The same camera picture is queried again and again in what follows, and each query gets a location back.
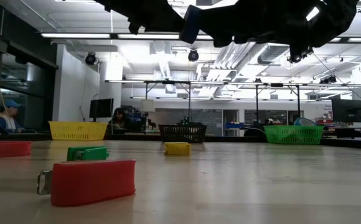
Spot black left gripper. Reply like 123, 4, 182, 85
126, 0, 186, 35

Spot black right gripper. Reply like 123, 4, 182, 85
200, 0, 264, 48

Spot dark blue tape roll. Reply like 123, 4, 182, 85
179, 4, 202, 45

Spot yellow mini stapler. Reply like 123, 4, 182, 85
164, 141, 192, 156

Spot light blue tape roll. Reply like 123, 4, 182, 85
293, 117, 317, 127

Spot green mini stapler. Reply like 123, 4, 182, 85
67, 145, 110, 162

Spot red mini stapler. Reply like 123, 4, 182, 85
0, 140, 32, 158
37, 159, 137, 208

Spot blue storage bin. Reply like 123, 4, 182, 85
225, 121, 245, 130

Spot overhead light bar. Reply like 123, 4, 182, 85
40, 32, 361, 44

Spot black plastic basket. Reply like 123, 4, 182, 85
158, 123, 208, 144

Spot black computer monitor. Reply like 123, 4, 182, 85
331, 98, 361, 124
89, 98, 115, 119

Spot green plastic basket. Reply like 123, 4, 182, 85
263, 124, 325, 145

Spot yellow plastic basket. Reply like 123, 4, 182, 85
48, 121, 108, 142

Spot person with cap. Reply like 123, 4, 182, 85
0, 98, 24, 134

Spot silver ventilation duct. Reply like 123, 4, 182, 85
256, 43, 296, 65

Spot black background rig frame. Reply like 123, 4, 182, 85
144, 80, 302, 125

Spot black aluminium table frame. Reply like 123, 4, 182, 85
0, 132, 361, 150

